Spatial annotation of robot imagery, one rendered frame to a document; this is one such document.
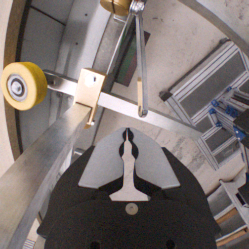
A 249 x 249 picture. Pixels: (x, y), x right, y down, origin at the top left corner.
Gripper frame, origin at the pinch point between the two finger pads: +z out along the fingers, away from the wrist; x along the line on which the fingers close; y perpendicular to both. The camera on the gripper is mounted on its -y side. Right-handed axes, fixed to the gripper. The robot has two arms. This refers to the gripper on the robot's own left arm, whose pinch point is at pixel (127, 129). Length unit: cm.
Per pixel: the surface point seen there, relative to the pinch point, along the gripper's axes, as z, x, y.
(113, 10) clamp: 11.1, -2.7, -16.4
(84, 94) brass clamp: 11.8, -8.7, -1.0
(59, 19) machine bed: 28.5, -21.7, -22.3
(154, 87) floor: 95, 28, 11
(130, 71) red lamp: 24.8, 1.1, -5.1
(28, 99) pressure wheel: 4.3, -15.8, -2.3
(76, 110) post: 8.4, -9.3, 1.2
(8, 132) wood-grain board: 5.2, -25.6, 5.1
